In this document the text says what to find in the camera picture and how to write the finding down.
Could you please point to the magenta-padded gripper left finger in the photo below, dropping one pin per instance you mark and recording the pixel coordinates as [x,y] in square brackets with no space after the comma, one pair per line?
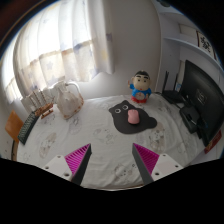
[66,165]

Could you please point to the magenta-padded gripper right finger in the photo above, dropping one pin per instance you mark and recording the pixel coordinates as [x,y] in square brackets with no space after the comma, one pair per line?
[156,165]

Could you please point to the pink computer mouse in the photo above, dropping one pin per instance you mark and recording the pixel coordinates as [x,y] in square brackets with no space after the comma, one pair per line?
[133,116]

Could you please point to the black cat-shaped mouse pad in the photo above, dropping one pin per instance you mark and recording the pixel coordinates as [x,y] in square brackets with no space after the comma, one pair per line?
[121,123]

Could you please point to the white printed tablecloth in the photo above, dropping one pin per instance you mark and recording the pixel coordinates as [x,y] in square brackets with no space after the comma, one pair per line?
[100,143]

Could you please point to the black mechanical keyboard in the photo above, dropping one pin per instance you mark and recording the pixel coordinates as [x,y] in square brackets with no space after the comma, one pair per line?
[28,127]

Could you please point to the wooden model sailing ship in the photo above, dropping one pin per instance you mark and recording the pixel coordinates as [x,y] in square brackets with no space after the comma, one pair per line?
[45,109]

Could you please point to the red flat packet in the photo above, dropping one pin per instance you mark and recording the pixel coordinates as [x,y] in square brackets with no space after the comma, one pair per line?
[213,141]

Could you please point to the large white conch shell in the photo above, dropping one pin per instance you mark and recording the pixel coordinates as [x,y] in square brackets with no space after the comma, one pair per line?
[70,101]

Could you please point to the orange wooden chair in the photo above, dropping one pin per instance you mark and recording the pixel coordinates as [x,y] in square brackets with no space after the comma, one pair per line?
[14,126]

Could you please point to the black router with antennas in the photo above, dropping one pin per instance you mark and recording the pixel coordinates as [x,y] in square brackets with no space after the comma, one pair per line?
[172,96]

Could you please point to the cartoon boy figurine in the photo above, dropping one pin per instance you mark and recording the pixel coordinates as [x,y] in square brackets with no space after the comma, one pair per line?
[141,88]

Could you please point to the black computer monitor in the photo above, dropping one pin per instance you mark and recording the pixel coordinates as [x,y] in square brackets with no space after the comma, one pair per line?
[206,96]

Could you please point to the sheer white star-print curtain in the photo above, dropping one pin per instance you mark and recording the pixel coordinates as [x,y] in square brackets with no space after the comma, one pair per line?
[66,43]

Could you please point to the white wall shelf unit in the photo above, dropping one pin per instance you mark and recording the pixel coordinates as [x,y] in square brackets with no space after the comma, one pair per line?
[190,36]

